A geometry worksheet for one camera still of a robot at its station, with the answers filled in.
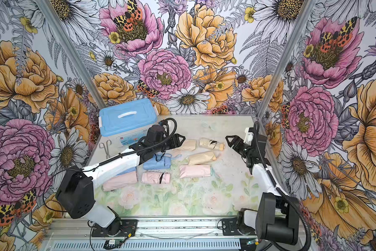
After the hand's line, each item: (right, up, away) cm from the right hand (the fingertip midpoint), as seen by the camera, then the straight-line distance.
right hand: (228, 142), depth 86 cm
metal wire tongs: (-75, -7, +16) cm, 77 cm away
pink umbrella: (-39, -19, +2) cm, 44 cm away
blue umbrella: (-34, -8, -13) cm, 37 cm away
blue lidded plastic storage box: (-58, +10, +9) cm, 59 cm away
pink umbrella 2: (-18, -17, +6) cm, 25 cm away
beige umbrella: (-13, -10, +9) cm, 19 cm away
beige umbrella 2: (-7, -3, +15) cm, 17 cm away
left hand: (-26, 0, -2) cm, 26 cm away
